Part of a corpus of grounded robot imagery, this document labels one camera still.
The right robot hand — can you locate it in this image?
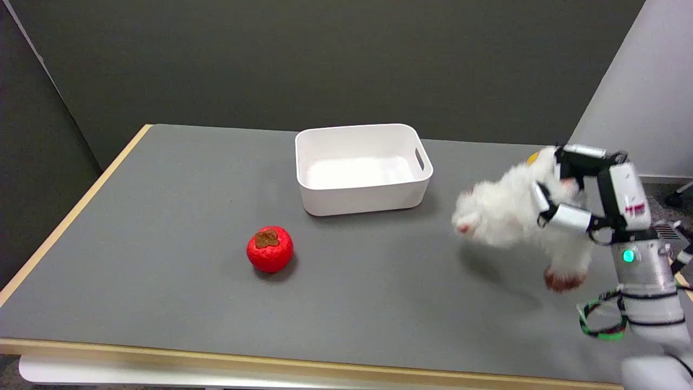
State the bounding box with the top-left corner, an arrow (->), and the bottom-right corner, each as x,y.
532,144 -> 653,245

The white plush toy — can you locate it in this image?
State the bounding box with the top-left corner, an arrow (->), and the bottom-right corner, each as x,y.
452,146 -> 596,294

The white plastic box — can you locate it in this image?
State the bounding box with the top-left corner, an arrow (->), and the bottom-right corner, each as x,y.
295,123 -> 434,217

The red persimmon toy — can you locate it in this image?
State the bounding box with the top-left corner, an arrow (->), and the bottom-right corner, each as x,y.
246,226 -> 295,274

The black and green cable loop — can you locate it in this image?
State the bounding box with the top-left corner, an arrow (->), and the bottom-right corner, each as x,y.
577,289 -> 630,341

